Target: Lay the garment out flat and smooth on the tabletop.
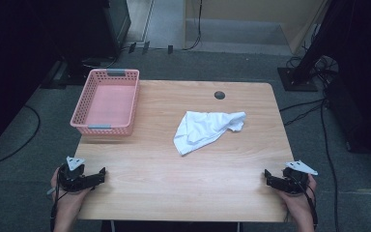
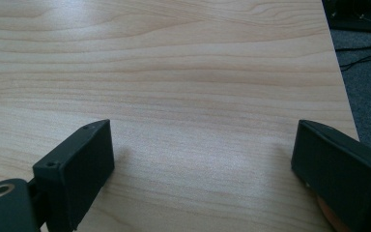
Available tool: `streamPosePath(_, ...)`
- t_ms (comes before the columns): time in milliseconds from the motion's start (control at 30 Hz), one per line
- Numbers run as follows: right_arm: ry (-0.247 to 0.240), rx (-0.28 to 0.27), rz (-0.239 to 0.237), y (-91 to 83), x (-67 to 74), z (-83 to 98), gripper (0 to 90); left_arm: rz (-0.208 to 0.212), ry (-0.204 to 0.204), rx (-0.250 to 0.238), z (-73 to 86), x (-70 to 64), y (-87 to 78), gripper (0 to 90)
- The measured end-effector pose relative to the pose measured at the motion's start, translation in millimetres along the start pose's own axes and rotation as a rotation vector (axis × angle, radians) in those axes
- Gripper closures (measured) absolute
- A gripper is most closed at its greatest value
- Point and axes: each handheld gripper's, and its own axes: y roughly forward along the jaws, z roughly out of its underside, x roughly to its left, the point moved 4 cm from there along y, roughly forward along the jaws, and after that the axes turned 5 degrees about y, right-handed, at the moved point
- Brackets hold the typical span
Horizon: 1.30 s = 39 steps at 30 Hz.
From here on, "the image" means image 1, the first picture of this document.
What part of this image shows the tangle of black cables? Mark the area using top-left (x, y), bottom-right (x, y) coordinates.
top-left (285, 53), bottom-right (340, 85)

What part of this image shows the black cabinet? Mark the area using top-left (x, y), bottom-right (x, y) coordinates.
top-left (57, 0), bottom-right (132, 67)

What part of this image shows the black floor cable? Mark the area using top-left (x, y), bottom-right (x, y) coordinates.
top-left (0, 104), bottom-right (42, 172)
top-left (278, 98), bottom-right (327, 128)
top-left (320, 100), bottom-right (340, 232)

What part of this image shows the white t-shirt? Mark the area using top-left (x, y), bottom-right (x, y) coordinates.
top-left (172, 110), bottom-right (247, 157)

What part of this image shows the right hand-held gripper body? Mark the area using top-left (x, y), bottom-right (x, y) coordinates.
top-left (281, 159), bottom-right (319, 195)

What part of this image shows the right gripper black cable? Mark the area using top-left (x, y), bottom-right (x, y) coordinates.
top-left (298, 180), bottom-right (320, 230)

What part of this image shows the pink plastic basket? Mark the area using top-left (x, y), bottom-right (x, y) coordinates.
top-left (70, 68), bottom-right (141, 137)

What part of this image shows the black slanted stand pole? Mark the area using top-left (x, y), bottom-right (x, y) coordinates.
top-left (291, 0), bottom-right (356, 85)

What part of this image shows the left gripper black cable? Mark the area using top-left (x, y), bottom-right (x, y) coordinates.
top-left (48, 185), bottom-right (66, 232)

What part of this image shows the person's left hand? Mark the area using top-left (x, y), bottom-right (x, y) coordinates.
top-left (50, 166), bottom-right (93, 214)

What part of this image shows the person's right hand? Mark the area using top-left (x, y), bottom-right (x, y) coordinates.
top-left (271, 175), bottom-right (318, 213)

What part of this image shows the black stand base plate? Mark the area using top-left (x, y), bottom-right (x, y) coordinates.
top-left (276, 66), bottom-right (320, 93)

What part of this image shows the black hanging cable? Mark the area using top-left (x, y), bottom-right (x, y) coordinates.
top-left (182, 0), bottom-right (204, 51)

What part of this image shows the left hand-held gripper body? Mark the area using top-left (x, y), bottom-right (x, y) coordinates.
top-left (57, 156), bottom-right (95, 193)

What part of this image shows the dark equipment case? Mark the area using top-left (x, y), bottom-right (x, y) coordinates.
top-left (324, 72), bottom-right (371, 157)

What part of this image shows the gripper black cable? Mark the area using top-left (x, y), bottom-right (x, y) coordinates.
top-left (48, 185), bottom-right (66, 232)
top-left (298, 180), bottom-right (320, 230)

